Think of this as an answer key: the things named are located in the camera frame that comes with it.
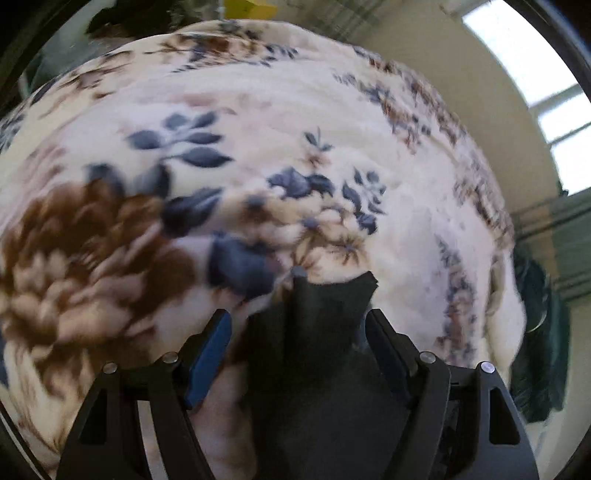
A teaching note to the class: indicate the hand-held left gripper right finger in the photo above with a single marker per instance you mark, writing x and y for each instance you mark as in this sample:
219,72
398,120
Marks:
384,353

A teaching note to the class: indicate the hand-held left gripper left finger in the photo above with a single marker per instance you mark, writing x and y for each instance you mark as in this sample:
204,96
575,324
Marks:
210,360

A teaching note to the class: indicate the black small garment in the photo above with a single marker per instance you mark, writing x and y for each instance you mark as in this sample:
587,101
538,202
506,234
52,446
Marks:
314,369

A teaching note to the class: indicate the dark green cloth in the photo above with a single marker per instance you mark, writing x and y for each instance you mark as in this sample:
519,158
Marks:
540,360

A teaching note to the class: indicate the grey-green curtain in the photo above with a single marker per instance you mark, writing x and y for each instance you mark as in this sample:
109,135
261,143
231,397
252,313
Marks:
568,244

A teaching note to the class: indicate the floral fleece blanket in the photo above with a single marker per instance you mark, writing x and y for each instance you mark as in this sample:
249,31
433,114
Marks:
277,115

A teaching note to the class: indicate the bright window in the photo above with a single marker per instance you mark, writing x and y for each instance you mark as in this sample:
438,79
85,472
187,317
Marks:
517,50

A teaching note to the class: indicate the yellow object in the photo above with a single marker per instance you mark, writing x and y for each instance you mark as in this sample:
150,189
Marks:
244,7

